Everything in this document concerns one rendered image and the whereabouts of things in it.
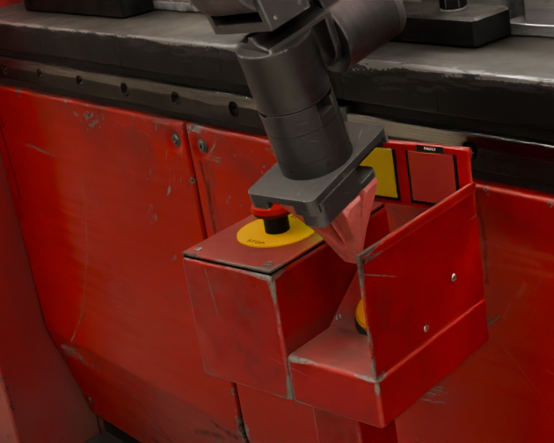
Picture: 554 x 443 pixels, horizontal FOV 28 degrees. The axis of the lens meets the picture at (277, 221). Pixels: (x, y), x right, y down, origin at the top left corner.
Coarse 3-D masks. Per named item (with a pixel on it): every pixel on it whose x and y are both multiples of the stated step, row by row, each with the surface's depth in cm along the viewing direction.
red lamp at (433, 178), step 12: (408, 156) 94; (420, 156) 93; (432, 156) 92; (444, 156) 91; (420, 168) 93; (432, 168) 92; (444, 168) 92; (420, 180) 94; (432, 180) 93; (444, 180) 92; (420, 192) 94; (432, 192) 93; (444, 192) 92
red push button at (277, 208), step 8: (256, 208) 94; (272, 208) 93; (280, 208) 93; (256, 216) 94; (264, 216) 93; (272, 216) 93; (280, 216) 93; (264, 224) 95; (272, 224) 94; (280, 224) 94; (288, 224) 95; (272, 232) 95; (280, 232) 94
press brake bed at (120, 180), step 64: (0, 64) 175; (64, 64) 160; (0, 128) 184; (64, 128) 166; (128, 128) 150; (192, 128) 138; (256, 128) 129; (448, 128) 103; (512, 128) 98; (64, 192) 173; (128, 192) 157; (192, 192) 143; (512, 192) 100; (64, 256) 182; (128, 256) 164; (512, 256) 102; (64, 320) 192; (128, 320) 171; (192, 320) 155; (512, 320) 105; (128, 384) 182; (192, 384) 162; (448, 384) 116; (512, 384) 108
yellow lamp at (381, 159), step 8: (376, 152) 96; (384, 152) 95; (368, 160) 97; (376, 160) 96; (384, 160) 96; (392, 160) 95; (376, 168) 96; (384, 168) 96; (392, 168) 95; (376, 176) 97; (384, 176) 96; (392, 176) 96; (384, 184) 97; (392, 184) 96; (376, 192) 98; (384, 192) 97; (392, 192) 96
